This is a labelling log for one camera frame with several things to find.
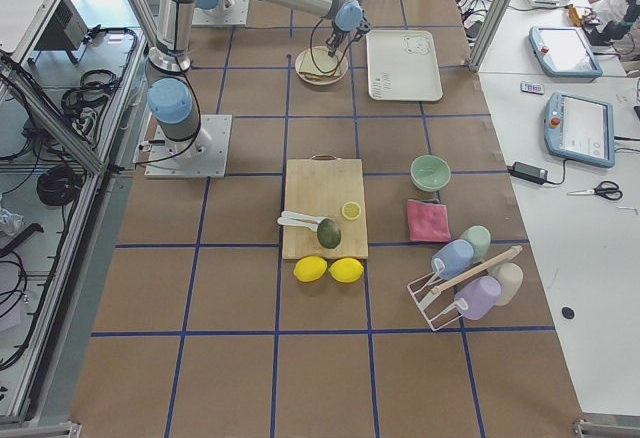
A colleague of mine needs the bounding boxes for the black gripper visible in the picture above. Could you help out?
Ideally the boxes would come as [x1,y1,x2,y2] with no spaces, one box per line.
[327,17,371,57]

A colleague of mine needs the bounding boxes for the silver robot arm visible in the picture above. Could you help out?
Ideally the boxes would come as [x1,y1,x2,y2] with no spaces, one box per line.
[146,0,369,159]

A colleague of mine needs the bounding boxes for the cream round plate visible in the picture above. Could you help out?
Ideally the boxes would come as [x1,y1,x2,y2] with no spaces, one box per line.
[294,46,349,86]

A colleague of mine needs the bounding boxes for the cream bear tray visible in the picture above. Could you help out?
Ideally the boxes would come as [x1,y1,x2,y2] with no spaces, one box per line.
[366,29,443,102]

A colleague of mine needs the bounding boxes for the wooden cutting board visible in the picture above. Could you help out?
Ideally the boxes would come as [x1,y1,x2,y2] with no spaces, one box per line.
[282,158,369,260]

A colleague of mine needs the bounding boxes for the green bowl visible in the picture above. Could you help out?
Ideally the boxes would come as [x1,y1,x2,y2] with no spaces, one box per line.
[410,155,451,192]

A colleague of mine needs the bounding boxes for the lemon slice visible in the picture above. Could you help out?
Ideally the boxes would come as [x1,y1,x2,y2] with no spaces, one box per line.
[341,201,362,221]

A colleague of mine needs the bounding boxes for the white plastic spoon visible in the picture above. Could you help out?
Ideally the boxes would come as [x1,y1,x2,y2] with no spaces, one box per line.
[277,216,319,233]

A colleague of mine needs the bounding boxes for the green avocado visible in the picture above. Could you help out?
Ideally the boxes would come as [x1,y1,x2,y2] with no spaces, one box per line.
[316,218,342,249]

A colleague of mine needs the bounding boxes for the pink cloth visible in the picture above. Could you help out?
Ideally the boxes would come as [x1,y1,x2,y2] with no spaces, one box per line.
[407,199,451,243]

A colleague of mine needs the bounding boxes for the whole lemon left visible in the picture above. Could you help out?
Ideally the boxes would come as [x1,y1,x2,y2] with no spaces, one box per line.
[293,256,328,283]

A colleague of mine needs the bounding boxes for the whole lemon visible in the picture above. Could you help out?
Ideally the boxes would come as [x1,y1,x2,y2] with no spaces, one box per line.
[328,257,364,284]
[293,256,328,283]

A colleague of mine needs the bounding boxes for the whole lemon right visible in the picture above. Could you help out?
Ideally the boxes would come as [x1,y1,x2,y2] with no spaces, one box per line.
[328,257,364,284]

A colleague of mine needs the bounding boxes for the far teach pendant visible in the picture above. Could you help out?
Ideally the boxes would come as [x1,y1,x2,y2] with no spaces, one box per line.
[528,27,603,79]

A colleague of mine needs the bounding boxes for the teach pendant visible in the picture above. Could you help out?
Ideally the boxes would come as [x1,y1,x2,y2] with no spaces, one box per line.
[543,92,615,168]
[528,27,603,79]

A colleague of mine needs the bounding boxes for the black power adapter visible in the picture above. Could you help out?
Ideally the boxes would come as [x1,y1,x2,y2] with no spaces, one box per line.
[507,161,548,185]

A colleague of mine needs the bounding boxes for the green mug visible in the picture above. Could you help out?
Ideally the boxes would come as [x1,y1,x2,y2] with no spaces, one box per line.
[460,225,491,263]

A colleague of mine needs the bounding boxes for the blue mug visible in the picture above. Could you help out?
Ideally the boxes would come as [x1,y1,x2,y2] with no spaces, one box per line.
[431,239,474,280]

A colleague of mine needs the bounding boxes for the near teach pendant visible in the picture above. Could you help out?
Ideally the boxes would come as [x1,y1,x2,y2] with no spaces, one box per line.
[543,92,615,168]

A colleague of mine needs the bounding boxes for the cream mug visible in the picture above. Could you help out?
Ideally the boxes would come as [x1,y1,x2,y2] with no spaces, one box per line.
[488,262,523,306]

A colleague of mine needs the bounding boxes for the purple mug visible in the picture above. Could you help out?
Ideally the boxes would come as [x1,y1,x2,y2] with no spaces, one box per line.
[454,275,502,320]

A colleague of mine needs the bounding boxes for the black scissors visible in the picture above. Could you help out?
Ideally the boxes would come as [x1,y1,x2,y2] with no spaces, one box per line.
[567,180,623,201]

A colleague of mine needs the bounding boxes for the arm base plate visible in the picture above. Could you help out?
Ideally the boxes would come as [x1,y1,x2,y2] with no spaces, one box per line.
[143,114,232,179]
[192,0,250,27]

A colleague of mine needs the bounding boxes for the aluminium frame post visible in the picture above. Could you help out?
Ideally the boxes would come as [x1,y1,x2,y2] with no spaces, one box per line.
[468,0,511,72]

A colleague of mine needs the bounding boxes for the white wire cup rack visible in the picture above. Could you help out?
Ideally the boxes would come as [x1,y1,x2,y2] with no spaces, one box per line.
[407,245,522,331]

